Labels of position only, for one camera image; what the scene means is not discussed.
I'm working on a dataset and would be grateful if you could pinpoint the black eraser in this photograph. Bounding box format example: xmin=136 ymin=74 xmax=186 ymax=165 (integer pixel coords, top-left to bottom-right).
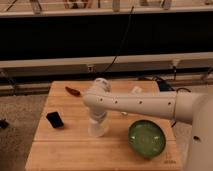
xmin=46 ymin=112 xmax=64 ymax=128

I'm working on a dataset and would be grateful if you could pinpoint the green bowl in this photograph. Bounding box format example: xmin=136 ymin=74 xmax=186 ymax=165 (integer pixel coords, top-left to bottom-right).
xmin=128 ymin=120 xmax=166 ymax=159

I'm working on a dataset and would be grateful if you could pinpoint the red brown chili pepper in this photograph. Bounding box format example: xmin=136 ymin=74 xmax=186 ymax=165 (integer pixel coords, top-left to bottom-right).
xmin=65 ymin=86 xmax=81 ymax=97

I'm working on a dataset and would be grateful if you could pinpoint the black object on floor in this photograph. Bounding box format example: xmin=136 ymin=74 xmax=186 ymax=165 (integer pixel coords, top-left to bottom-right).
xmin=0 ymin=119 xmax=9 ymax=129

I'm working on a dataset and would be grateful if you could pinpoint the white plastic bottle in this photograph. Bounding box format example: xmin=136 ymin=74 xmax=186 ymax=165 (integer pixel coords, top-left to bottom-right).
xmin=121 ymin=86 xmax=142 ymax=116

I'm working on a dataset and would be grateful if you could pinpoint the black hanging cable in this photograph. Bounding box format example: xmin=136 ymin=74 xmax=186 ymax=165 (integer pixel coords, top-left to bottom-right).
xmin=101 ymin=5 xmax=135 ymax=74

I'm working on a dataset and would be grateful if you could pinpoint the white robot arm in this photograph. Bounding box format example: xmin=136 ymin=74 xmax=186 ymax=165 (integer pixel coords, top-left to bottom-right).
xmin=83 ymin=78 xmax=213 ymax=171

